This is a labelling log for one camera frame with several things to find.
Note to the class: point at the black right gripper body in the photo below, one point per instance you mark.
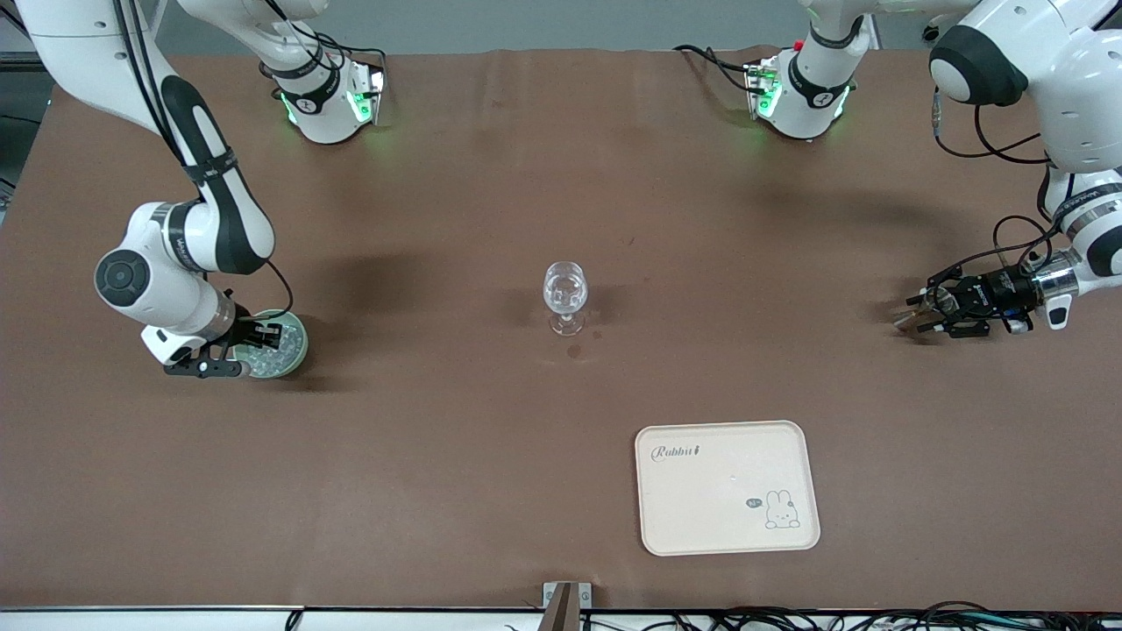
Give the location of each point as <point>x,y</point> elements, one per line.
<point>249,330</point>

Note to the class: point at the pale green ceramic bowl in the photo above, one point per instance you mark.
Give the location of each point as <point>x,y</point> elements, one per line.
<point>301,346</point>

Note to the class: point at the steel double-ended jigger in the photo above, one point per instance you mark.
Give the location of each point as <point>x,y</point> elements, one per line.
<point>903,320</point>

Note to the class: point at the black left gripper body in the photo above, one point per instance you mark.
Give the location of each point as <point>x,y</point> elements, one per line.
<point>992,290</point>

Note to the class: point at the pile of clear ice cubes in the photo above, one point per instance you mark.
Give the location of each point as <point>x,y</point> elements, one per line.
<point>276,358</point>

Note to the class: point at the cream rabbit print tray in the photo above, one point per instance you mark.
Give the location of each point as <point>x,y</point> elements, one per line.
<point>701,508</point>

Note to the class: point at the brown table cover mat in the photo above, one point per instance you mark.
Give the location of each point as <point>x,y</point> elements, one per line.
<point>438,482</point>

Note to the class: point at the grey metal mount bracket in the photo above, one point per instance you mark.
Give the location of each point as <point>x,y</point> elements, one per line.
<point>552,596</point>

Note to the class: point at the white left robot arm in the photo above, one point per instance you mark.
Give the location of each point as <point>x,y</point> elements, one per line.
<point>1078,96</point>

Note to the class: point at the clear stemmed wine glass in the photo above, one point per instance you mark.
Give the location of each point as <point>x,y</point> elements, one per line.
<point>565,294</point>

